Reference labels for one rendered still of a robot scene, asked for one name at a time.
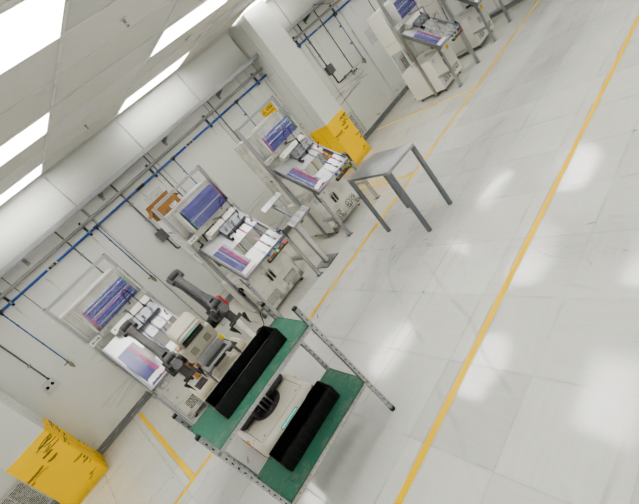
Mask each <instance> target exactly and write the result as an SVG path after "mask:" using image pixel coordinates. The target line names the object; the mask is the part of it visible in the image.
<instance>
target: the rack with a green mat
mask: <svg viewBox="0 0 639 504"><path fill-rule="evenodd" d="M260 306H261V307H262V308H263V309H264V310H265V311H266V312H267V313H268V314H269V315H270V316H271V317H272V318H273V319H274V321H273V322H272V323H271V325H270V326H269V327H274V328H277V329H278V330H279V331H280V332H281V333H282V334H283V335H284V336H285V337H286V338H287V340H286V342H285V343H284V344H283V346H282V347H281V348H280V350H279V351H278V353H277V354H276V355H275V357H274V358H273V359H272V361H271V362H270V364H269V365H268V366H267V368H266V369H265V370H264V372H263V373H262V374H261V376H260V377H259V379H258V380H257V381H256V383H255V384H254V385H253V387H252V388H251V390H250V391H249V392H248V394H247V395H246V396H245V398H244V399H243V400H242V402H241V403H240V405H239V406H238V407H237V409H236V410H235V411H234V413H233V414H232V415H231V417H230V418H229V419H227V418H225V417H224V416H223V415H221V414H220V413H218V412H217V411H216V410H214V409H213V408H212V407H211V406H208V407H207V408H206V410H205V411H204V412H203V413H202V415H201V416H200V417H199V419H198V420H197V421H196V423H195V424H194V425H193V426H192V425H190V424H189V423H188V422H186V421H185V420H184V419H182V418H181V417H180V416H179V415H177V414H176V413H174V414H173V415H172V418H173V419H174V420H176V421H177V422H178V423H180V424H181V425H182V426H184V427H185V428H186V429H188V430H189V431H190V432H192V433H193V434H194V435H195V438H194V439H195V440H196V441H197V442H198V443H200V444H201V445H203V446H204V447H205V448H207V449H208V450H209V451H211V452H212V453H213V454H215V455H216V456H217V457H219V458H220V459H222V460H223V461H224V462H226V463H227V464H228V465H230V466H231V467H232V468H234V469H235V470H237V471H238V472H239V473H241V474H242V475H243V476H245V477H246V478H247V479H249V480H250V481H251V482H253V483H254V484H256V485H257V486H258V487H260V488H261V489H262V490H264V491H265V492H266V493H268V494H269V495H270V496H272V497H273V498H275V499H276V500H277V501H279V502H280V503H281V504H296V503H297V501H298V500H299V498H300V496H301V495H302V493H303V491H304V490H305V488H306V486H307V485H308V483H309V481H310V480H311V478H312V476H313V475H314V473H315V471H316V470H317V468H318V466H319V465H320V463H321V461H322V460H323V458H324V456H325V455H326V453H327V451H328V450H329V448H330V446H331V445H332V443H333V441H334V440H335V438H336V436H337V435H338V433H339V431H340V430H341V428H342V426H343V424H344V423H345V421H346V419H347V418H348V416H349V414H350V413H351V411H352V409H353V408H354V406H355V404H356V403H357V401H358V399H359V398H360V396H361V394H362V393H363V391H364V389H365V388H366V386H367V387H368V388H369V389H370V390H371V391H372V392H373V393H374V394H375V395H376V396H377V397H378V398H379V399H380V400H381V401H382V402H383V403H384V404H385V405H386V406H387V407H388V408H389V409H390V410H391V411H392V412H393V411H394V410H395V406H394V405H393V404H391V403H390V402H389V401H388V400H387V399H386V397H385V396H384V395H383V394H382V393H381V392H380V391H379V390H378V389H377V388H376V387H375V386H374V385H373V384H372V383H371V382H370V381H369V380H368V379H367V378H366V377H365V376H364V375H363V374H362V373H361V372H360V371H359V370H358V369H357V368H356V367H355V366H354V365H353V364H352V363H351V362H350V361H349V360H348V359H347V357H346V356H345V355H344V354H343V353H342V352H341V351H340V350H339V349H338V348H337V347H336V346H335V345H334V344H333V343H332V342H331V341H330V340H329V339H328V338H327V337H326V336H325V335H324V334H323V333H322V332H321V331H320V330H319V329H318V328H317V327H316V326H315V325H314V324H313V323H312V322H311V321H310V320H309V319H308V317H307V316H306V315H305V314H304V313H303V312H302V311H301V310H300V309H299V308H298V307H297V306H293V308H292V309H291V310H292V311H293V312H294V313H295V314H296V315H297V316H298V317H299V318H300V319H301V320H296V319H289V318H283V317H278V316H277V315H276V314H275V313H274V312H273V311H272V310H271V309H270V308H269V307H268V306H267V305H266V304H265V303H262V304H261V305H260ZM310 330H312V331H313V332H314V333H315V334H316V335H317V336H318V337H319V338H320V339H321V340H322V341H323V342H324V343H325V344H326V345H327V346H328V347H329V348H330V349H331V350H332V351H333V352H334V353H335V354H336V355H337V356H338V357H339V358H340V359H341V360H342V361H343V362H344V363H345V364H346V365H347V366H348V367H349V369H350V370H351V371H352V372H353V373H354V374H355V375H353V374H349V373H346V372H343V371H339V370H336V369H333V368H330V367H329V366H328V365H327V364H326V363H325V362H324V361H323V360H322V359H321V358H320V357H319V356H318V355H317V354H316V353H315V352H314V351H313V350H312V349H311V348H310V347H309V346H308V345H307V344H306V343H305V342H304V341H303V340H304V339H305V337H306V336H307V335H308V333H309V332H310ZM300 345H301V346H302V347H303V348H304V349H305V350H306V351H307V352H308V353H309V354H310V355H311V356H312V357H313V358H314V359H315V360H316V361H317V362H318V363H319V364H320V365H321V366H322V367H323V368H324V369H325V370H326V371H325V373H324V375H323V376H322V378H321V379H320V381H321V382H323V383H326V384H329V385H331V386H332V387H333V388H334V389H335V390H336V391H337V392H338V393H339V394H340V397H339V398H338V400H337V402H336V403H335V405H334V406H333V408H332V410H331V411H330V413H329V415H328V416H327V418H326V419H325V421H324V423H323V424H322V426H321V427H320V429H319V431H318V432H317V434H316V435H315V437H314V439H313V440H312V442H311V443H310V445H309V447H308V448H307V450H306V451H305V453H304V455H303V456H302V458H301V459H300V461H299V463H298V464H297V466H296V468H295V469H294V471H293V472H291V471H290V470H288V469H286V468H285V467H284V466H282V465H281V464H280V463H278V462H277V461H276V460H274V459H273V458H272V457H269V458H268V460H267V461H266V463H265V464H264V466H263V467H262V469H261V470H260V472H259V473H258V475H257V474H256V473H254V472H253V471H252V470H250V469H249V468H248V467H246V466H245V465H244V464H242V463H241V462H240V461H238V460H237V459H236V458H234V457H233V456H232V455H230V454H229V453H228V452H226V451H225V450H226V449H227V447H228V446H229V444H230V443H231V442H232V440H233V439H234V437H235V436H236V435H237V433H238V432H239V430H240V429H241V428H242V426H243V425H244V423H245V422H246V420H247V419H248V418H249V416H250V415H251V413H252V412H253V411H254V409H255V408H256V406H257V405H258V404H259V402H260V401H261V399H262V398H263V397H264V395H265V394H266V392H267V391H268V389H269V388H270V387H271V385H272V384H273V382H274V381H275V380H276V378H277V377H278V375H279V374H280V373H281V371H282V370H283V368H284V367H285V366H286V364H287V363H288V361H289V360H290V359H291V357H292V356H293V354H294V353H295V351H296V350H297V349H298V347H299V346H300Z"/></svg>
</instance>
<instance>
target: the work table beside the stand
mask: <svg viewBox="0 0 639 504"><path fill-rule="evenodd" d="M410 150H411V151H412V152H413V154H414V155H415V157H416V158H417V160H418V161H419V163H420V164H421V166H422V167H423V169H424V170H425V171H426V173H427V174H428V176H429V177H430V179H431V180H432V182H433V183H434V185H435V186H436V188H437V189H438V191H439V192H440V194H441V195H442V197H443V198H444V200H445V201H446V203H447V204H448V205H451V204H452V203H453V202H452V200H451V199H450V197H449V196H448V194H447V193H446V191H445V190H444V188H443V187H442V185H441V184H440V182H439V181H438V179H437V178H436V176H435V175H434V173H433V172H432V170H431V169H430V167H429V166H428V164H427V163H426V161H425V160H424V158H423V157H422V155H421V154H420V152H419V151H418V149H417V148H416V146H415V145H414V143H410V144H407V145H403V146H399V147H396V148H392V149H388V150H385V151H381V152H377V153H374V154H371V155H370V156H369V157H368V158H367V159H366V160H365V161H364V162H363V163H362V165H361V166H360V167H359V168H358V169H357V170H356V171H355V172H354V174H353V175H352V176H351V177H350V178H349V179H348V180H347V181H348V182H349V184H350V185H351V186H352V187H353V189H354V190H355V191H356V193H357V194H358V195H359V196H360V198H361V199H362V200H363V202H364V203H365V204H366V206H367V207H368V208H369V209H370V211H371V212H372V213H373V215H374V216H375V217H376V218H377V220H378V221H379V222H380V224H381V225H382V226H383V227H384V229H385V230H386V231H387V232H390V231H391V229H390V228H389V226H388V225H387V224H386V222H385V221H384V220H383V219H382V217H381V216H380V215H379V213H378V212H377V211H376V209H375V208H374V207H373V206H372V204H371V203H370V202H369V200H368V199H367V198H366V196H365V195H364V194H363V192H362V191H361V190H360V189H359V187H358V186H357V185H356V183H355V182H354V181H359V180H365V179H370V178H375V177H380V176H383V177H384V178H385V179H386V181H387V182H388V184H389V185H390V186H391V188H392V189H393V190H394V192H395V193H396V195H397V196H398V197H399V199H400V200H401V201H402V203H403V204H404V205H405V207H406V208H409V207H410V208H411V210H412V211H413V213H414V214H415V215H416V217H417V218H418V219H419V221H420V222H421V224H422V225H423V226H424V228H425V229H426V230H427V232H431V230H432V228H431V227H430V225H429V224H428V223H427V221H426V220H425V218H424V217H423V216H422V214H421V213H420V211H419V210H418V209H417V207H416V206H415V204H414V203H413V202H412V200H411V199H410V197H409V196H408V195H407V193H406V192H405V190H404V189H403V188H402V186H401V185H400V184H399V182H398V181H397V179H396V178H395V177H394V175H393V174H392V171H393V170H394V168H395V167H396V166H397V165H398V164H399V163H400V161H401V160H402V159H403V158H404V157H405V156H406V154H407V153H408V152H409V151H410Z"/></svg>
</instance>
